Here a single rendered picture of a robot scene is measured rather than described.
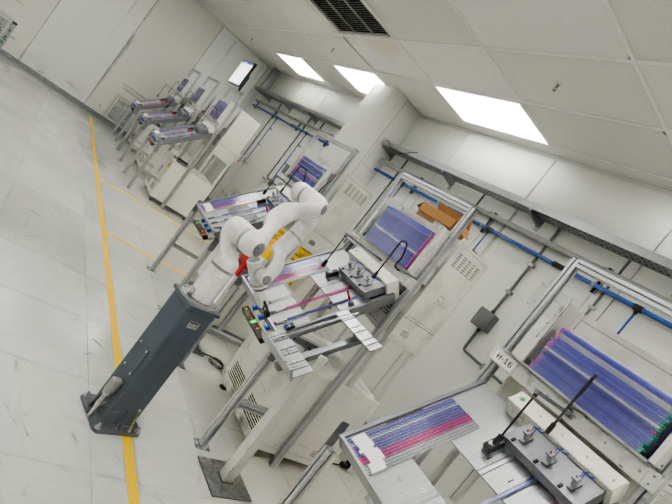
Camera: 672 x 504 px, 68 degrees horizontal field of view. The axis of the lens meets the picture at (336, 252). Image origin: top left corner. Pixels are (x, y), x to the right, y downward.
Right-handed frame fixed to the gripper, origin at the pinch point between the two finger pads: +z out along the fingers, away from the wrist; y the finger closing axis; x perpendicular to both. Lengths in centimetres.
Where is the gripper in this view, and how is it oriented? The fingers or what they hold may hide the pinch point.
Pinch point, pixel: (264, 311)
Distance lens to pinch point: 264.8
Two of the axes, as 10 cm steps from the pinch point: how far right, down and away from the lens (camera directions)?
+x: 9.0, -2.7, 3.4
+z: 0.8, 8.8, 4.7
